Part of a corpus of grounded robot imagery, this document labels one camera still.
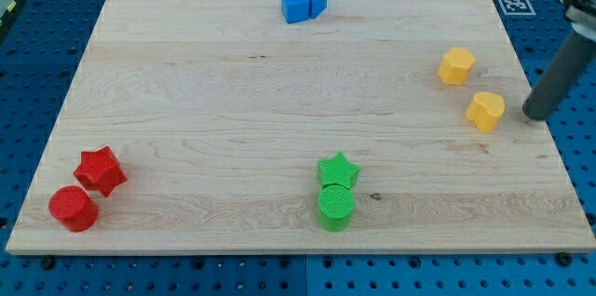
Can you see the yellow hexagon block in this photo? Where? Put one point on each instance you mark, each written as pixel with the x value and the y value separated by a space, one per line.
pixel 456 66

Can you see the blue cube block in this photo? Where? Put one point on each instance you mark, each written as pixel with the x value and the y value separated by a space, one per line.
pixel 295 10

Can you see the yellow heart block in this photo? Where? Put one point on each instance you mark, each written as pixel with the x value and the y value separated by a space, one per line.
pixel 485 110

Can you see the red star block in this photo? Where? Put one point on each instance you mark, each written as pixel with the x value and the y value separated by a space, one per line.
pixel 100 171

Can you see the green cylinder block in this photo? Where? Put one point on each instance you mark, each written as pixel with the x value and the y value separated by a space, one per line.
pixel 335 207

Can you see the light wooden board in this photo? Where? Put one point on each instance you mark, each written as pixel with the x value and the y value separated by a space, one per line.
pixel 219 111

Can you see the red cylinder block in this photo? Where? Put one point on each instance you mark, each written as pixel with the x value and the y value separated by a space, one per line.
pixel 73 208

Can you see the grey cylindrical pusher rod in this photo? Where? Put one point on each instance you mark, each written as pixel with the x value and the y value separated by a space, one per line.
pixel 571 60

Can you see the green star block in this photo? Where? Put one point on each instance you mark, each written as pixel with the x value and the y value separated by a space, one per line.
pixel 337 170

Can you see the white fiducial marker tag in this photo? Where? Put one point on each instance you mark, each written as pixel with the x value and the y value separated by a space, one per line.
pixel 516 7

